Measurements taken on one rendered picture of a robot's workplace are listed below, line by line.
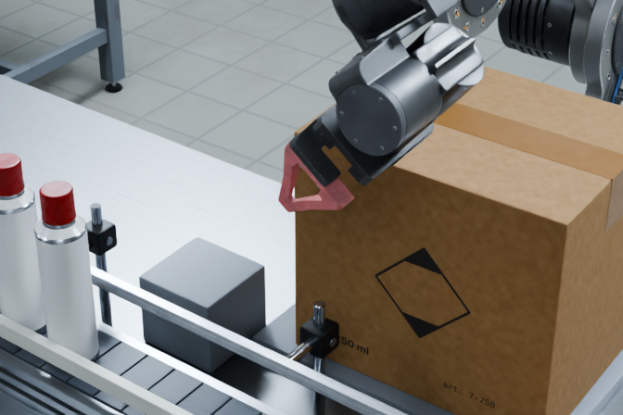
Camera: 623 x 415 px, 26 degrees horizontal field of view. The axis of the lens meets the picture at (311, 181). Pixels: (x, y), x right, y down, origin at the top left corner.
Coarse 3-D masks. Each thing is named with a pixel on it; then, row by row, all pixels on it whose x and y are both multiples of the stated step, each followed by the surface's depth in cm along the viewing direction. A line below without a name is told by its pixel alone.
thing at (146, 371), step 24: (0, 312) 149; (0, 336) 145; (24, 360) 142; (96, 360) 141; (120, 360) 141; (144, 360) 141; (72, 384) 138; (144, 384) 138; (168, 384) 138; (192, 384) 138; (120, 408) 135; (192, 408) 135; (216, 408) 135; (240, 408) 135
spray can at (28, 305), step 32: (0, 160) 136; (0, 192) 136; (32, 192) 139; (0, 224) 137; (32, 224) 139; (0, 256) 140; (32, 256) 141; (0, 288) 142; (32, 288) 142; (32, 320) 144
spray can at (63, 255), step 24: (48, 192) 131; (72, 192) 132; (48, 216) 132; (72, 216) 133; (48, 240) 132; (72, 240) 132; (48, 264) 134; (72, 264) 134; (48, 288) 135; (72, 288) 135; (48, 312) 137; (72, 312) 136; (48, 336) 140; (72, 336) 138; (96, 336) 141
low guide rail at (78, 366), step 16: (0, 320) 142; (16, 336) 140; (32, 336) 139; (32, 352) 140; (48, 352) 138; (64, 352) 137; (64, 368) 137; (80, 368) 135; (96, 368) 135; (96, 384) 135; (112, 384) 133; (128, 384) 133; (128, 400) 133; (144, 400) 131; (160, 400) 131
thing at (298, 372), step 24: (120, 288) 139; (168, 312) 135; (216, 336) 132; (240, 336) 132; (264, 360) 129; (288, 360) 128; (312, 384) 126; (336, 384) 125; (360, 408) 124; (384, 408) 123
